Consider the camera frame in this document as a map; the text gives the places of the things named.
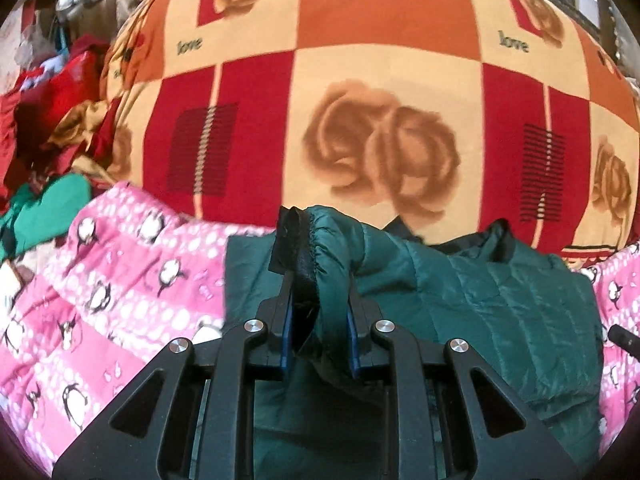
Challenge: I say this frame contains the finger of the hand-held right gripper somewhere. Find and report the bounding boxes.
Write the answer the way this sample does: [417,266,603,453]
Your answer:
[607,323,640,357]

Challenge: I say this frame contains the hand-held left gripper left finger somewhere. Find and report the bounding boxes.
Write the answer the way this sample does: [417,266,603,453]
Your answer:
[52,269,295,480]

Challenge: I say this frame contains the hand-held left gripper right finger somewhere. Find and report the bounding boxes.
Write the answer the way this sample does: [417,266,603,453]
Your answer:
[346,299,582,480]

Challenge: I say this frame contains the green quilted jacket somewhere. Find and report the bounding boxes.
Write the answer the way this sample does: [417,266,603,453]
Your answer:
[222,205,604,480]

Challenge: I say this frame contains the pink penguin print blanket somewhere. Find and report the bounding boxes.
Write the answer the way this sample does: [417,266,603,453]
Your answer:
[0,180,640,477]

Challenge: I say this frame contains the green cloth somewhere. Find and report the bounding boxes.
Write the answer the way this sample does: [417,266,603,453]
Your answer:
[0,174,94,257]

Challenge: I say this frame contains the rose print checkered blanket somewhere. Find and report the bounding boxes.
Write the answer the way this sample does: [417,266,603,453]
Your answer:
[100,0,640,272]

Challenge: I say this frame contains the red cloth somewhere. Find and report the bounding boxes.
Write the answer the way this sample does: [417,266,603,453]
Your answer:
[0,35,117,197]

